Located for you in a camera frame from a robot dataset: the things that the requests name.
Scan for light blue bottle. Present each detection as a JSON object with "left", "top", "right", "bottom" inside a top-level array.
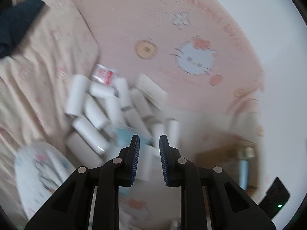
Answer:
[{"left": 237, "top": 147, "right": 255, "bottom": 190}]

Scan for dark cloth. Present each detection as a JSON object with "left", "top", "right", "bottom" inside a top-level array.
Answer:
[{"left": 0, "top": 0, "right": 47, "bottom": 58}]

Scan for red and white packet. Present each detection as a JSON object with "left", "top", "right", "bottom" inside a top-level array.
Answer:
[{"left": 92, "top": 64, "right": 117, "bottom": 85}]

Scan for brown cardboard box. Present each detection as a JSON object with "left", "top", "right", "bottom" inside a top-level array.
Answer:
[{"left": 195, "top": 134, "right": 258, "bottom": 192}]

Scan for beige quilt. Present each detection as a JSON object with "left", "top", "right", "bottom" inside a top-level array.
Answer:
[{"left": 0, "top": 0, "right": 101, "bottom": 223}]

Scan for white peach print bed sheet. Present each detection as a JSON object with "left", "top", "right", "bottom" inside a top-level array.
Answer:
[{"left": 115, "top": 110, "right": 264, "bottom": 230}]

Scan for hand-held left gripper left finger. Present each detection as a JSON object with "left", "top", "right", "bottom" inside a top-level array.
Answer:
[{"left": 24, "top": 135, "right": 140, "bottom": 230}]

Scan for blue white plastic packet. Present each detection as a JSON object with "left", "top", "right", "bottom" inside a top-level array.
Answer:
[{"left": 115, "top": 127, "right": 155, "bottom": 149}]

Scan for pile of white paper rolls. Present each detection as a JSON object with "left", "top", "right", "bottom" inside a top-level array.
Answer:
[{"left": 64, "top": 74, "right": 180, "bottom": 180}]

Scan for white printed pillow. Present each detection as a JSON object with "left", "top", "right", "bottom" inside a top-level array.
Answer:
[{"left": 13, "top": 142, "right": 77, "bottom": 221}]

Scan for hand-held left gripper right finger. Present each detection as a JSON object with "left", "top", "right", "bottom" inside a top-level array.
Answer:
[{"left": 159, "top": 135, "right": 276, "bottom": 230}]

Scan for pink cartoon cat blanket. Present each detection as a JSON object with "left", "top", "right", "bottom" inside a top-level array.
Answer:
[{"left": 12, "top": 0, "right": 264, "bottom": 115}]

